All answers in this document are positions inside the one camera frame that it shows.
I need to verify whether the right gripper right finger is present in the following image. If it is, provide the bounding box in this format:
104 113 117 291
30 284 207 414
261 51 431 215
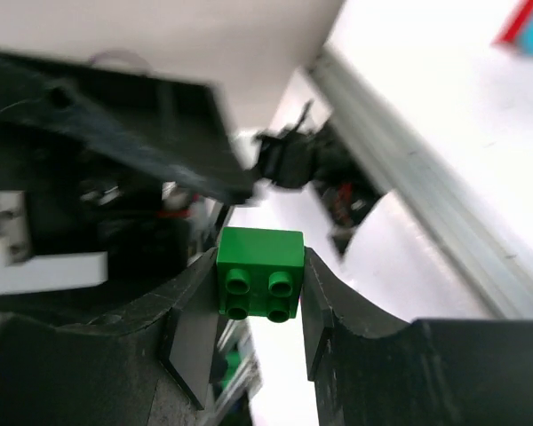
301 249 533 425

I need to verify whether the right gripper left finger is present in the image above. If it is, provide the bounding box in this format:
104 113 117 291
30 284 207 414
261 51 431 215
0 249 219 425

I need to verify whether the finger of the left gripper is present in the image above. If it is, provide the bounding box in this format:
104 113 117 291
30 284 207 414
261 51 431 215
0 51 254 204

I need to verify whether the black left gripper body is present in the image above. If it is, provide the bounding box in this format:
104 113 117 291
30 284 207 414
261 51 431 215
0 132 191 311

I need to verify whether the small green square lego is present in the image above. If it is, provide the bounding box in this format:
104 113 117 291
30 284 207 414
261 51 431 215
216 227 305 323

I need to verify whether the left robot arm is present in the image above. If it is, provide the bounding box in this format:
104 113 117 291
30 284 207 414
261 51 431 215
0 51 376 311

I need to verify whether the aluminium front rail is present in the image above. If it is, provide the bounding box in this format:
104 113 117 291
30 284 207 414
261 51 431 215
308 47 533 319

